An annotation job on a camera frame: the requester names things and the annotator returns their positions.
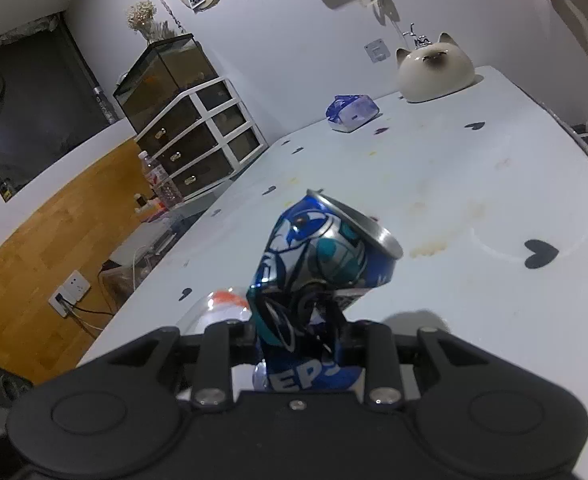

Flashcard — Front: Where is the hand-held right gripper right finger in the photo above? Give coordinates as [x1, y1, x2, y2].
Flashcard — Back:
[335, 319, 541, 408]

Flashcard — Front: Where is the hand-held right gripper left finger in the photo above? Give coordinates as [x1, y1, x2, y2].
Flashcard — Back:
[80, 320, 258, 408]

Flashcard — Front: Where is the clear plastic bottle red label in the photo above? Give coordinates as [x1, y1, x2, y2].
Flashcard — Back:
[176, 284, 254, 337]

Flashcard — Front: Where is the crushed blue soda can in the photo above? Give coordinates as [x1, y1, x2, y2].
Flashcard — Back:
[244, 188, 405, 394]

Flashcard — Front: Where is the clear plastic storage box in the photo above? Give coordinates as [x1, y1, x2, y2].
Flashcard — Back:
[98, 209, 185, 307]

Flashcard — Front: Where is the standing water bottle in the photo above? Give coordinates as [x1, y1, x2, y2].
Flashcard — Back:
[138, 149, 181, 209]

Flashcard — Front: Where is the white drawer cabinet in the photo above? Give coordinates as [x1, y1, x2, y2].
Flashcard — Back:
[134, 75, 269, 204]

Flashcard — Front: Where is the blue tissue pack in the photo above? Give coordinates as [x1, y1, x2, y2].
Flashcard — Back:
[325, 93, 379, 134]

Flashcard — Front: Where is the glass fish tank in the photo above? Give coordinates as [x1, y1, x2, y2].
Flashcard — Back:
[112, 33, 220, 134]

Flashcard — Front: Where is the cat-shaped ceramic ornament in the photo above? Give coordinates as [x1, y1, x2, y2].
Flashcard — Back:
[395, 32, 475, 105]

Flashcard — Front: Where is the dark window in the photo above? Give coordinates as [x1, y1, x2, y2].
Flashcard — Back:
[0, 12, 120, 203]

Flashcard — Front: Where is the small metal ornament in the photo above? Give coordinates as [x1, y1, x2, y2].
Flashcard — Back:
[402, 22, 433, 49]

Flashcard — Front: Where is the dried flower vase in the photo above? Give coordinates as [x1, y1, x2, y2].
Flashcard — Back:
[126, 0, 170, 44]

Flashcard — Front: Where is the white wall outlet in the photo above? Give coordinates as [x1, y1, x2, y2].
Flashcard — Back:
[48, 269, 92, 319]

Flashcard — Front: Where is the white wall switch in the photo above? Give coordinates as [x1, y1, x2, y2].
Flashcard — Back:
[363, 37, 390, 64]

